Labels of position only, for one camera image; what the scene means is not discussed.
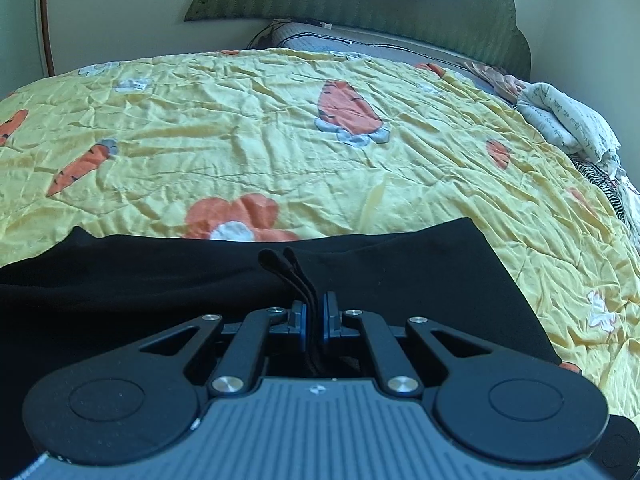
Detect white printed blanket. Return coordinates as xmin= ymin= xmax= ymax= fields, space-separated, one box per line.
xmin=516 ymin=82 xmax=622 ymax=176

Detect white floral wardrobe door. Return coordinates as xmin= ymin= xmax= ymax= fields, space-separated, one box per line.
xmin=1 ymin=0 xmax=55 ymax=96

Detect grey patterned pillow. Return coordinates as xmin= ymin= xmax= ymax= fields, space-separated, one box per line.
xmin=248 ymin=20 xmax=503 ymax=92

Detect green padded headboard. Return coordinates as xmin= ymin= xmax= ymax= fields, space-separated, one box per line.
xmin=184 ymin=0 xmax=532 ymax=79

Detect yellow carrot print bedsheet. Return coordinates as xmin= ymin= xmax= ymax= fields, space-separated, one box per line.
xmin=1 ymin=49 xmax=639 ymax=418

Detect black pants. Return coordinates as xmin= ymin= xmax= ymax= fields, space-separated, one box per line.
xmin=1 ymin=218 xmax=559 ymax=478

